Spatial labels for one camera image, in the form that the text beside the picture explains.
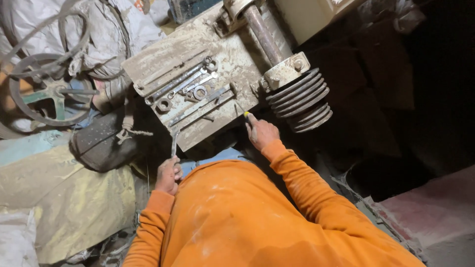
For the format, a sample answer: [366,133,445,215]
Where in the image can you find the person's left hand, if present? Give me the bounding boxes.
[155,155,183,196]

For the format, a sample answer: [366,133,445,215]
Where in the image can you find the person's right hand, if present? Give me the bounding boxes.
[245,112,281,152]

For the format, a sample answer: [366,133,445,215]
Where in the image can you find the yellow handled screwdriver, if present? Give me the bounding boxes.
[235,103,253,128]

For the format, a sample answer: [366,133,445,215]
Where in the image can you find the grey steel wrench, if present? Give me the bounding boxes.
[170,128,180,160]

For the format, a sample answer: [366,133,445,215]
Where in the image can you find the flat steel bar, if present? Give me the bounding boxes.
[169,83,238,127]

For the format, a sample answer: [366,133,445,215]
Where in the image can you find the grooved belt pulley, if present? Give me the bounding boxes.
[266,68,333,133]

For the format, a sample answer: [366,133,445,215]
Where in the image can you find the dusty bearing block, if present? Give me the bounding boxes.
[259,51,311,92]

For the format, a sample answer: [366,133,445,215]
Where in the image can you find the small open spanner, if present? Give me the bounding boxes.
[182,71,219,93]

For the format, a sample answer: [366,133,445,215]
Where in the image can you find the dusty metal machine plate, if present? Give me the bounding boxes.
[121,4,294,152]

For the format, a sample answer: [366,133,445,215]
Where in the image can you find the medium combination spanner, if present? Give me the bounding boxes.
[168,67,208,99]

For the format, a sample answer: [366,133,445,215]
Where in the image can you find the dark tied sack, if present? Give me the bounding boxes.
[69,104,156,173]

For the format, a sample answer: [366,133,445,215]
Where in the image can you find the rusty steel shaft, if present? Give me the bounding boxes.
[243,4,285,67]

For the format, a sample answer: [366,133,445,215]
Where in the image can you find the person's orange sweater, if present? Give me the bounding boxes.
[122,139,425,267]

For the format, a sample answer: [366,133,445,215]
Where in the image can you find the dusty yellow tarpaulin sack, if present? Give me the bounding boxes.
[0,143,149,265]

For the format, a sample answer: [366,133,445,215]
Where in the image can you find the cream machine housing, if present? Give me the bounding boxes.
[273,0,368,46]

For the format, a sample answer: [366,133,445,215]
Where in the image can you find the spoked flywheel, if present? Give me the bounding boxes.
[8,53,100,127]

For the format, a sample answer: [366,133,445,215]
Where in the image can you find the heap of white sacks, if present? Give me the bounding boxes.
[0,0,167,115]

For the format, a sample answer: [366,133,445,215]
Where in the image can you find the rubber drive belt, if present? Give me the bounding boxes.
[0,0,131,80]

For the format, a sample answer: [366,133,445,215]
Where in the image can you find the pink dusty slab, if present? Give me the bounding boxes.
[371,165,475,267]

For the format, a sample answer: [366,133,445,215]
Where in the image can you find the long ring spanner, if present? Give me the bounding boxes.
[145,56,213,106]

